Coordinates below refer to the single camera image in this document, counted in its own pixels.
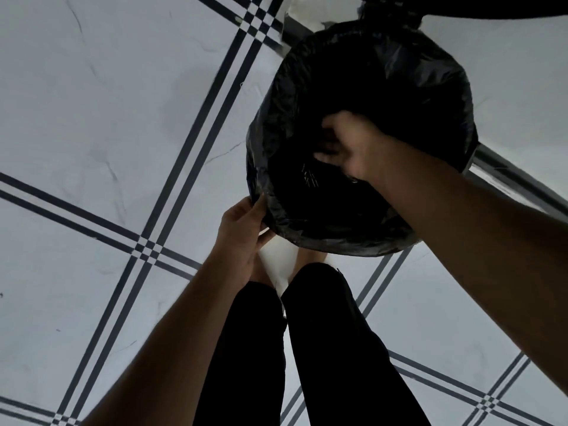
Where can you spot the person's right foot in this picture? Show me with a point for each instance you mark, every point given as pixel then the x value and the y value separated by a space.
pixel 306 259

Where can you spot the person's left forearm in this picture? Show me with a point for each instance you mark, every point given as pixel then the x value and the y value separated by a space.
pixel 164 354

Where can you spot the person's right hand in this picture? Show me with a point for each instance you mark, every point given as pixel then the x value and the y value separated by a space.
pixel 355 146

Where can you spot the grey pedal trash bin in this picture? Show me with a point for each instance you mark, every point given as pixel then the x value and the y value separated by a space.
pixel 466 6

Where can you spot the person's black clothing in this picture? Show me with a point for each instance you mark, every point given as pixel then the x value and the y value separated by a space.
pixel 310 354

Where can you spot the person's right forearm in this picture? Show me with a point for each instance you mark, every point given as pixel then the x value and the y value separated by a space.
pixel 483 244

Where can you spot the person's foot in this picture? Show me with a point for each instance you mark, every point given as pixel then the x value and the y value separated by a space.
pixel 262 275
pixel 306 259

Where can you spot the person's left hand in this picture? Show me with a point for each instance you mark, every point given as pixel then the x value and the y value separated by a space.
pixel 239 244

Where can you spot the person's left foot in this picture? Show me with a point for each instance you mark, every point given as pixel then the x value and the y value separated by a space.
pixel 262 275

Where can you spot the black garbage bag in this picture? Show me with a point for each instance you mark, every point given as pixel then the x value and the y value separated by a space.
pixel 364 84

